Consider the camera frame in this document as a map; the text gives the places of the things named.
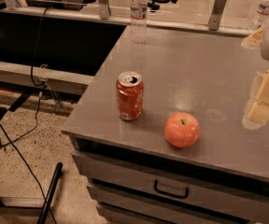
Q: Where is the clear water bottle background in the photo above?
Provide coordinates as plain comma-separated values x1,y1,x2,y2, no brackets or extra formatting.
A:
250,0,269,31

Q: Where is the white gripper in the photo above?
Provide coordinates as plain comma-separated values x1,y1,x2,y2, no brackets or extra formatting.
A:
241,19,269,130

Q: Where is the black bar leaning on floor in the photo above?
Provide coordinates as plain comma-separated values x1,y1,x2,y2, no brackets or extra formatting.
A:
37,162,63,224

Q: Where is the black drawer handle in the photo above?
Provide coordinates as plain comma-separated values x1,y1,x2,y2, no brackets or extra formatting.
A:
153,180,190,200

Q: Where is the red apple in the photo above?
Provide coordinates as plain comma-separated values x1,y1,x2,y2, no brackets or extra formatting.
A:
164,112,200,148

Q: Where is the metal bracket right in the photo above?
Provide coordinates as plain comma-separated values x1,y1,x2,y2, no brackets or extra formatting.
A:
208,0,227,31

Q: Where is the orange soda can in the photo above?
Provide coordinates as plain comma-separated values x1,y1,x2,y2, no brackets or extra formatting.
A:
116,71,144,120

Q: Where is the metal bracket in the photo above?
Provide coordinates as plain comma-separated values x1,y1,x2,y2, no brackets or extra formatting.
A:
208,0,227,31
98,0,110,20

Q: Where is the clear water bottle on table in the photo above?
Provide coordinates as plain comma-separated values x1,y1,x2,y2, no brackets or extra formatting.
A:
130,0,148,44

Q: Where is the metal bracket left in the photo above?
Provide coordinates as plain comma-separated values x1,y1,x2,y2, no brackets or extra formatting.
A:
98,0,110,20

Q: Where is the black cable on floor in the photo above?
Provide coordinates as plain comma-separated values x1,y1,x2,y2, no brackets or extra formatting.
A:
0,7,58,224

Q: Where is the grey drawer cabinet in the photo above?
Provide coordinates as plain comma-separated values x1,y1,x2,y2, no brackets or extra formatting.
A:
69,134,269,224

